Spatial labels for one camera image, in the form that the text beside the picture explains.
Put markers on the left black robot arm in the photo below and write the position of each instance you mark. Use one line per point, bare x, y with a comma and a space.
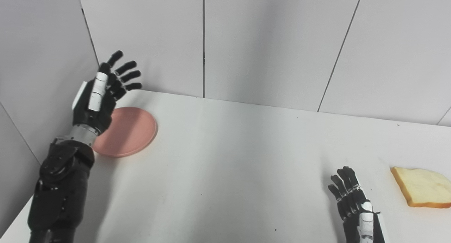
61, 186

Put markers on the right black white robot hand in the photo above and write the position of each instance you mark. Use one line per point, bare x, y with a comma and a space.
356, 211

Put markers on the pink round plate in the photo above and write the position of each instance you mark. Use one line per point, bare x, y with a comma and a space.
128, 132

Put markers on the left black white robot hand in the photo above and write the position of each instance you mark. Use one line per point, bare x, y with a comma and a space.
97, 98

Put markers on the slice of bread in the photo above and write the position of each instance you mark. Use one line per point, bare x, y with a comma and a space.
422, 188

